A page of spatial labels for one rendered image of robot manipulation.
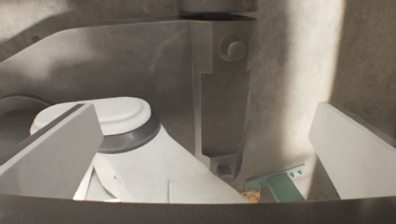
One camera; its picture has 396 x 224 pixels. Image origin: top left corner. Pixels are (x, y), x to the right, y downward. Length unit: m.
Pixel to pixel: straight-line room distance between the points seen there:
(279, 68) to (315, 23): 0.19
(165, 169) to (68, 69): 0.31
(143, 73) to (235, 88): 0.22
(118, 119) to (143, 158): 0.08
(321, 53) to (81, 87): 0.77
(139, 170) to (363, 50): 0.91
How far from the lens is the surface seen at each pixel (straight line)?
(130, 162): 0.33
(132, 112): 0.36
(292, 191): 1.05
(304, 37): 0.79
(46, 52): 0.51
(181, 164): 0.31
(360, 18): 0.93
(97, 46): 0.47
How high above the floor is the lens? 0.62
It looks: 58 degrees down
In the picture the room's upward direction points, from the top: 160 degrees clockwise
